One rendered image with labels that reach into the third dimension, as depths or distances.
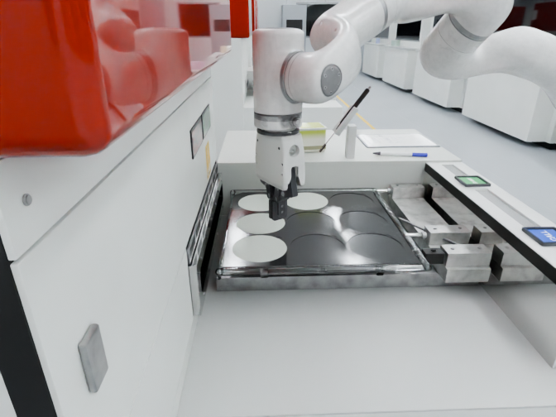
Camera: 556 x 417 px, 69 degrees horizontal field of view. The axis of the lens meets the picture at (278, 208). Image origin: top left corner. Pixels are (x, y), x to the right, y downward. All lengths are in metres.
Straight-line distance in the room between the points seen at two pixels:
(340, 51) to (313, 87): 0.07
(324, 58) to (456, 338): 0.48
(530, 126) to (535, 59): 4.43
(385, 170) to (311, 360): 0.59
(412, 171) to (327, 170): 0.22
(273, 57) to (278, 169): 0.18
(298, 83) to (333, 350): 0.41
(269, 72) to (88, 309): 0.48
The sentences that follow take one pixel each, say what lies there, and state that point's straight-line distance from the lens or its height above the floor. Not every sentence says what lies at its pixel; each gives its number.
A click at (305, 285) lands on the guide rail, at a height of 0.83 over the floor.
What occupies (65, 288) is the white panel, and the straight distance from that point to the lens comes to 0.27.
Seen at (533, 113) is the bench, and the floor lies 0.40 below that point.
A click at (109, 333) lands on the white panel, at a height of 1.07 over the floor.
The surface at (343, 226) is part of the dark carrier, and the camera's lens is 0.85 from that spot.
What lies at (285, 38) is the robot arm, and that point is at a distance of 0.67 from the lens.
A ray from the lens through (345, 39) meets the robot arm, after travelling 0.68.
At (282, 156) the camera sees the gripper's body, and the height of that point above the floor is 1.07.
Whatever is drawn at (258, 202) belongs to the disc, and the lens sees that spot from 0.95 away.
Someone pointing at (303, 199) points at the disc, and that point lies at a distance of 0.96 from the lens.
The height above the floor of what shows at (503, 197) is 0.96.
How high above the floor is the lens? 1.27
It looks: 24 degrees down
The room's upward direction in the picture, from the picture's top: straight up
